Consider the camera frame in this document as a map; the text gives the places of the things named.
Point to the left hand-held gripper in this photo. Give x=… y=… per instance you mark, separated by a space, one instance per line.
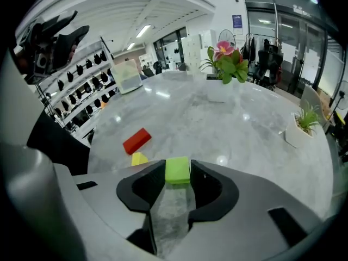
x=35 y=53

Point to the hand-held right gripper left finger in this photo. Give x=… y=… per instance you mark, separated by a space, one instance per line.
x=114 y=194

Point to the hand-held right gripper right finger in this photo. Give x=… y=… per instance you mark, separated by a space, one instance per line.
x=244 y=200

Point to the yellow-green blocks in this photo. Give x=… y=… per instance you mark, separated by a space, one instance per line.
x=139 y=159
x=177 y=170

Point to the red block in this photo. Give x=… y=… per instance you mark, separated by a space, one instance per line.
x=136 y=141

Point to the white curved shelf unit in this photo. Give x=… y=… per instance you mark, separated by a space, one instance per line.
x=81 y=86

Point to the person's black clothing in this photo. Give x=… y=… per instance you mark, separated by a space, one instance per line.
x=57 y=145

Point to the beige patterned round bucket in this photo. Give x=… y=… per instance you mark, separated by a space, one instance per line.
x=126 y=77

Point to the small green potted plant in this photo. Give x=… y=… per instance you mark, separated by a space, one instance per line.
x=301 y=129

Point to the pink flower potted plant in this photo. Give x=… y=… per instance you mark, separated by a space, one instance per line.
x=228 y=64

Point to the black office chair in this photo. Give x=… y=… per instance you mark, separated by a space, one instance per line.
x=269 y=64

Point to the black standing fan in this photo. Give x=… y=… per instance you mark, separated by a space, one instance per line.
x=341 y=96
x=227 y=37

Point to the blue wall poster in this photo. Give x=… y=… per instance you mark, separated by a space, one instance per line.
x=237 y=23

